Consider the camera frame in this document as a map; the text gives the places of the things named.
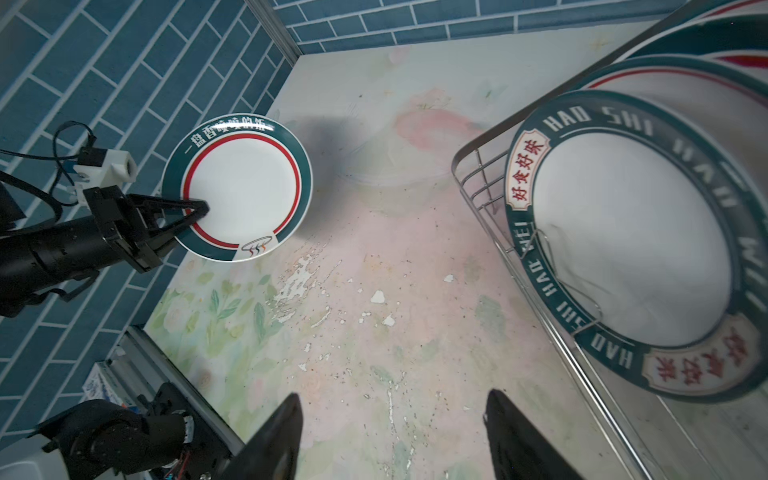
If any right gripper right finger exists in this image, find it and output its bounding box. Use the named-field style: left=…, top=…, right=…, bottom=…
left=484, top=389, right=582, bottom=480

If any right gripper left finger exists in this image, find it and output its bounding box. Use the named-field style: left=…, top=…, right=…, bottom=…
left=224, top=393, right=303, bottom=480

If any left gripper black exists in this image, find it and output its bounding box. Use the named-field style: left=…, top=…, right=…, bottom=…
left=83, top=186, right=210, bottom=273

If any small green red rimmed plate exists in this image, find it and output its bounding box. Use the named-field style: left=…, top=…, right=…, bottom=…
left=160, top=113, right=314, bottom=263

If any metal wire dish rack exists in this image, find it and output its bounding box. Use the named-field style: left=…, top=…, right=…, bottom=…
left=451, top=1, right=767, bottom=479

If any large green rimmed lettered plate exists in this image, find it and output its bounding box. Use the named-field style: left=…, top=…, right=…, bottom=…
left=505, top=90, right=767, bottom=403

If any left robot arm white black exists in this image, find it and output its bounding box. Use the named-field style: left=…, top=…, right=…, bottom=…
left=1, top=174, right=209, bottom=479

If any plate in rack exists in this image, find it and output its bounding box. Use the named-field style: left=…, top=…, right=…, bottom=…
left=578, top=55, right=767, bottom=184
left=619, top=13, right=767, bottom=71

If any white red blue box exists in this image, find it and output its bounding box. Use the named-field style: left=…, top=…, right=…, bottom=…
left=82, top=362, right=123, bottom=405

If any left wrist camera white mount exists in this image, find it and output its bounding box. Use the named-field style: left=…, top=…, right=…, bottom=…
left=73, top=147, right=138, bottom=205

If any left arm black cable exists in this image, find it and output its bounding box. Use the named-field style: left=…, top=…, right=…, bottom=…
left=0, top=119, right=97, bottom=226

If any aluminium mounting rail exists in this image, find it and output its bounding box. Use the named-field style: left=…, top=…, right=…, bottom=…
left=106, top=326, right=244, bottom=479

